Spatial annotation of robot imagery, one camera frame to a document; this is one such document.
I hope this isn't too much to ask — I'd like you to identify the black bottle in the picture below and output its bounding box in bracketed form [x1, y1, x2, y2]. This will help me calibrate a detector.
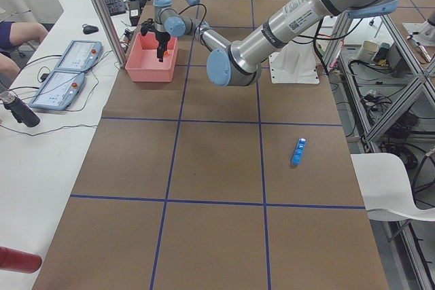
[1, 91, 40, 127]

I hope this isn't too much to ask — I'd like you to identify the red bottle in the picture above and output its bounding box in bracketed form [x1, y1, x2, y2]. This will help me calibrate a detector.
[1, 247, 42, 274]

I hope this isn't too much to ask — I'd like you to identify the upper teach pendant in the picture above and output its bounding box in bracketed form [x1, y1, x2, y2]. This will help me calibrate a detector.
[55, 40, 103, 73]

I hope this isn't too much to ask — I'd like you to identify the white chair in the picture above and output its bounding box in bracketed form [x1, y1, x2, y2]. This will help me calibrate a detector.
[351, 153, 434, 222]

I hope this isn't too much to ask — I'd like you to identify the aluminium frame post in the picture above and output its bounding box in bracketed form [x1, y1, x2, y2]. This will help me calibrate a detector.
[91, 0, 126, 68]

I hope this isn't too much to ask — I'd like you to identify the black computer mouse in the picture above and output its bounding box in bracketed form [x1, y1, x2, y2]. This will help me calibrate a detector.
[82, 24, 99, 35]

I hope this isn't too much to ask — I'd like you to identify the long blue block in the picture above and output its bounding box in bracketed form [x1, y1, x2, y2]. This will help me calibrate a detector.
[291, 138, 307, 166]

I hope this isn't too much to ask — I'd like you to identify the pink plastic box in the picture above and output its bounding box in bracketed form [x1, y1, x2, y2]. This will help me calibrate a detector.
[125, 32, 178, 82]

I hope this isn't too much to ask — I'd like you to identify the black keyboard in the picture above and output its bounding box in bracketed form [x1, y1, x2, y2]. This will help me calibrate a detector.
[104, 0, 126, 16]

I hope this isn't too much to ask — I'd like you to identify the lower teach pendant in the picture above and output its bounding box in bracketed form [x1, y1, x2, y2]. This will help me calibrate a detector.
[29, 71, 85, 111]

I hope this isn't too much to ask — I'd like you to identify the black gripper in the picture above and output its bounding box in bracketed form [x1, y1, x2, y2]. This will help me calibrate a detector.
[155, 31, 171, 62]

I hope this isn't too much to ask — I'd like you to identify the teach pendant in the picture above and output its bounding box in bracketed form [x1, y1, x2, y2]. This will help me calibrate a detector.
[55, 40, 103, 73]
[29, 71, 85, 111]

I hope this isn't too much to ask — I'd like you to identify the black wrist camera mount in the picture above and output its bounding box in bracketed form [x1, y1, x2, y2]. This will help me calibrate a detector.
[140, 18, 154, 36]

